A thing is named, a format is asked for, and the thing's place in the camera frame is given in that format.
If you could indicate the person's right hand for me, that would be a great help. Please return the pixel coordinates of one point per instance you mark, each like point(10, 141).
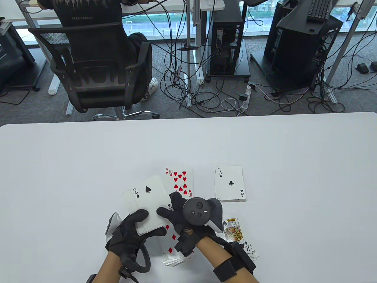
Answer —
point(176, 215)

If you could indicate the person's left hand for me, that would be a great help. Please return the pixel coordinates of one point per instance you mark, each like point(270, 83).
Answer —
point(125, 237)

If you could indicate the red diamonds playing card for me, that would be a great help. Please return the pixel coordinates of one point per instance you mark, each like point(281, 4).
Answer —
point(173, 263)
point(169, 244)

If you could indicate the hearts card pile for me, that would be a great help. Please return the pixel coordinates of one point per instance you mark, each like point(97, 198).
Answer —
point(176, 184)

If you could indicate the deck of playing cards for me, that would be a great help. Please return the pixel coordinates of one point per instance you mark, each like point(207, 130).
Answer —
point(128, 203)

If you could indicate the single red heart playing card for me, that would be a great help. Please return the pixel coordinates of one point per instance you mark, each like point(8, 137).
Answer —
point(166, 170)

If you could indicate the spades face playing card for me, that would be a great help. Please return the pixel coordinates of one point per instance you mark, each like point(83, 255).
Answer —
point(232, 233)

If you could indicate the single black club playing card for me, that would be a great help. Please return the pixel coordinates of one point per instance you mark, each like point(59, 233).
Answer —
point(232, 191)

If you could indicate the person's right forearm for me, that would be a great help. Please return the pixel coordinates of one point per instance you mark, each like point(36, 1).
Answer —
point(212, 253)

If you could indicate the person's left forearm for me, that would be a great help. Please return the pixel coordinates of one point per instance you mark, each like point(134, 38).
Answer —
point(107, 269)

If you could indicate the white power strip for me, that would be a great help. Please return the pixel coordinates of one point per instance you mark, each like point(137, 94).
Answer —
point(246, 103)

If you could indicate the black power adapter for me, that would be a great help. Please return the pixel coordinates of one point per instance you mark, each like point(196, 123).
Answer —
point(244, 97)

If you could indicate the black mesh office chair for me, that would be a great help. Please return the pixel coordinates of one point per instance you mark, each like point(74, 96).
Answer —
point(97, 88)

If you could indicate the black wheeled computer stand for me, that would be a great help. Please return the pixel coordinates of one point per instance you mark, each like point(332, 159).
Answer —
point(243, 67)

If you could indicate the large black computer case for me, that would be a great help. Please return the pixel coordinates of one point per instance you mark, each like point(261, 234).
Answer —
point(300, 53)

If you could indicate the black computer tower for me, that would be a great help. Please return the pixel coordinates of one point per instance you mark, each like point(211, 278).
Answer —
point(277, 17)
point(228, 17)

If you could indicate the black equipment cart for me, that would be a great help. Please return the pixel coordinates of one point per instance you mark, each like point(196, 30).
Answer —
point(11, 59)

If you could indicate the black foot pedal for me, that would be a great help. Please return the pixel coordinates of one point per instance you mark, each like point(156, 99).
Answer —
point(374, 66)
point(361, 68)

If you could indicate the black keyboard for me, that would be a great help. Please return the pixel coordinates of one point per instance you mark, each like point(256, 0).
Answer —
point(319, 10)

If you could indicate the aluminium frame leg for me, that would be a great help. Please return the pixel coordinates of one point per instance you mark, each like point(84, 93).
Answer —
point(343, 48)
point(27, 16)

